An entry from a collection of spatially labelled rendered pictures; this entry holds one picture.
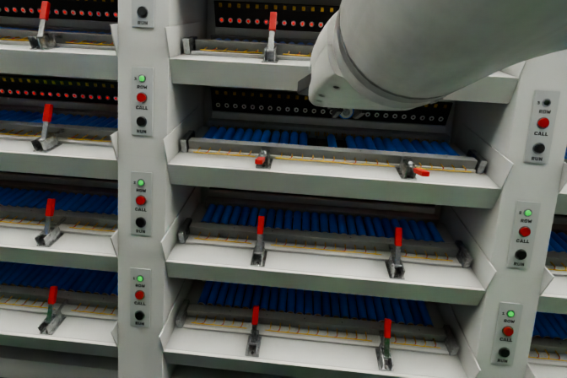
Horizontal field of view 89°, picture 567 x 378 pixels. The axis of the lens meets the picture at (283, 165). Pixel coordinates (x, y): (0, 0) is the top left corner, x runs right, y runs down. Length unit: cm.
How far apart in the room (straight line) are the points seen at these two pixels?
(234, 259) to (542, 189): 57
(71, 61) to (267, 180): 42
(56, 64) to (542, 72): 86
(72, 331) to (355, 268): 61
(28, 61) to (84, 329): 55
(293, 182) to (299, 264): 17
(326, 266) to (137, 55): 53
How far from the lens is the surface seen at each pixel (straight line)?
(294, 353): 70
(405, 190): 57
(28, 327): 89
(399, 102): 18
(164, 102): 58
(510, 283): 70
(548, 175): 68
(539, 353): 90
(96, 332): 81
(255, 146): 57
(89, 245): 73
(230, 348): 71
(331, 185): 54
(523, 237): 68
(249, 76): 55
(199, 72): 57
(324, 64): 21
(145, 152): 60
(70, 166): 69
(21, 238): 82
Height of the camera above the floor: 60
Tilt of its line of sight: 7 degrees down
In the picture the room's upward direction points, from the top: 4 degrees clockwise
